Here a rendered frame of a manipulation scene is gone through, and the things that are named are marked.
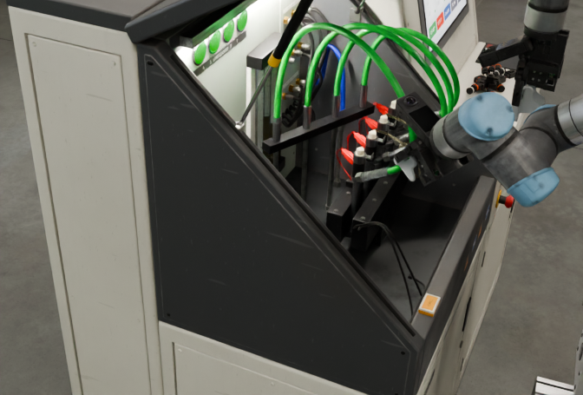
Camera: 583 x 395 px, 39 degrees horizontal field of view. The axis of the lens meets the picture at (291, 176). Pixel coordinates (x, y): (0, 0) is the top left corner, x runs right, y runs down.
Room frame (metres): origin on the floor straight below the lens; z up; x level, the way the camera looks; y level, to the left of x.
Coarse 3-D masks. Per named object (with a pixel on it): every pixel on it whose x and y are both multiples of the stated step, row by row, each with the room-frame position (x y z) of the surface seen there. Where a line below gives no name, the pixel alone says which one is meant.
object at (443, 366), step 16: (480, 256) 1.70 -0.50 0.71; (464, 288) 1.52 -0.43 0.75; (464, 304) 1.58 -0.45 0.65; (448, 320) 1.37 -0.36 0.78; (464, 320) 1.63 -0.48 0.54; (448, 336) 1.40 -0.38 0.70; (464, 336) 1.71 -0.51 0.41; (448, 352) 1.45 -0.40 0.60; (432, 368) 1.27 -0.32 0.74; (448, 368) 1.50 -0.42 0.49; (432, 384) 1.30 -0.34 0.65; (448, 384) 1.56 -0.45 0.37
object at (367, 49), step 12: (312, 24) 1.52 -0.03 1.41; (324, 24) 1.50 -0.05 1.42; (336, 24) 1.49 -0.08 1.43; (300, 36) 1.55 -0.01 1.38; (348, 36) 1.45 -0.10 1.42; (288, 48) 1.57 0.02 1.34; (288, 60) 1.58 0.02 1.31; (384, 72) 1.38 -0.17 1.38; (396, 84) 1.37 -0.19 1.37; (276, 96) 1.59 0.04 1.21; (276, 108) 1.59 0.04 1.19; (276, 120) 1.59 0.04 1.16; (396, 168) 1.35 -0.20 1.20
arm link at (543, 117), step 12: (576, 96) 1.20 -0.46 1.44; (540, 108) 1.25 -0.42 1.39; (552, 108) 1.21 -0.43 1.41; (564, 108) 1.19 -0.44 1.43; (576, 108) 1.17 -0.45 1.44; (528, 120) 1.22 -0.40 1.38; (540, 120) 1.20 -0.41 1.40; (552, 120) 1.18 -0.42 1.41; (564, 120) 1.17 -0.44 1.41; (576, 120) 1.16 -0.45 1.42; (552, 132) 1.17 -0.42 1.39; (564, 132) 1.16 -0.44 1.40; (576, 132) 1.15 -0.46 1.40; (564, 144) 1.16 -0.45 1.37; (576, 144) 1.16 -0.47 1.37
